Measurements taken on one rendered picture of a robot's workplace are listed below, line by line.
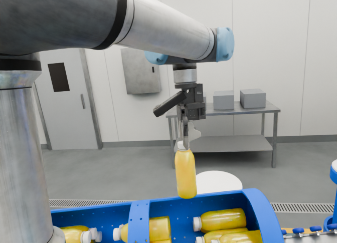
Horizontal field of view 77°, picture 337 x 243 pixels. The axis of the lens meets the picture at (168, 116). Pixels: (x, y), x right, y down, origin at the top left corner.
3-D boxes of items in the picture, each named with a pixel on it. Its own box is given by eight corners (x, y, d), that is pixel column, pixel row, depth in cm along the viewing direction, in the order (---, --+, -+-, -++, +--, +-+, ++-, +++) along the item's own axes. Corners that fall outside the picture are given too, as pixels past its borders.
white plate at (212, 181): (181, 179, 124) (181, 181, 124) (208, 207, 99) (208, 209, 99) (220, 166, 134) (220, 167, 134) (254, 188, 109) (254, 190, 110)
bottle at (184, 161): (195, 189, 79) (191, 141, 75) (199, 199, 72) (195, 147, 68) (176, 191, 78) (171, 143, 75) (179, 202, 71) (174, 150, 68)
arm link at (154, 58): (176, 28, 49) (198, 34, 58) (139, 34, 55) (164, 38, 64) (177, 63, 51) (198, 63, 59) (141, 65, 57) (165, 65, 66)
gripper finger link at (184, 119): (189, 136, 65) (186, 107, 65) (184, 137, 65) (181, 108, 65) (186, 135, 70) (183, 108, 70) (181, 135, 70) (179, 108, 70)
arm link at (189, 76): (174, 70, 63) (171, 71, 71) (175, 85, 64) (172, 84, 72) (199, 68, 64) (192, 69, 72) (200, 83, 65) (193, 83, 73)
